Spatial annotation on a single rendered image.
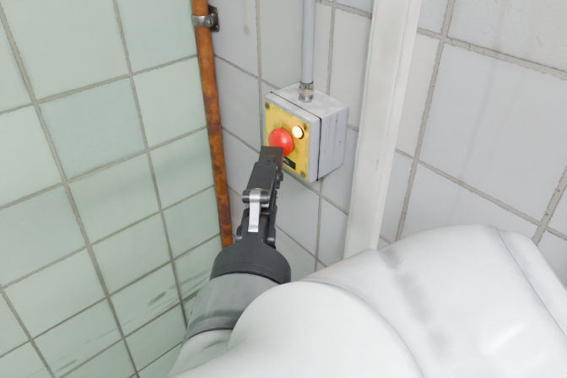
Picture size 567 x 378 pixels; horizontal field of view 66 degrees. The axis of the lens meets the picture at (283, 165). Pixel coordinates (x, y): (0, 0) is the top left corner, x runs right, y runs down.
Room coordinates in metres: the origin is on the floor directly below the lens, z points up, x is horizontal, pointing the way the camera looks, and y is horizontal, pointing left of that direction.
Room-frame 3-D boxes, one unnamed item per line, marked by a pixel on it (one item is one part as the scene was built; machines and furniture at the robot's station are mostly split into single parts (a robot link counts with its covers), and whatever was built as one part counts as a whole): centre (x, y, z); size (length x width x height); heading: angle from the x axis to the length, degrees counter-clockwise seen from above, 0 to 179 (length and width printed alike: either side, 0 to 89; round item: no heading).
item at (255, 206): (0.31, 0.03, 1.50); 0.05 x 0.02 x 0.05; 176
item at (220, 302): (0.22, 0.03, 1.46); 0.09 x 0.06 x 0.09; 86
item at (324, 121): (0.53, -0.03, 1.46); 0.10 x 0.07 x 0.10; 41
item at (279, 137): (0.50, 0.00, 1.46); 0.04 x 0.04 x 0.04; 41
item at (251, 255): (0.29, 0.03, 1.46); 0.09 x 0.07 x 0.08; 176
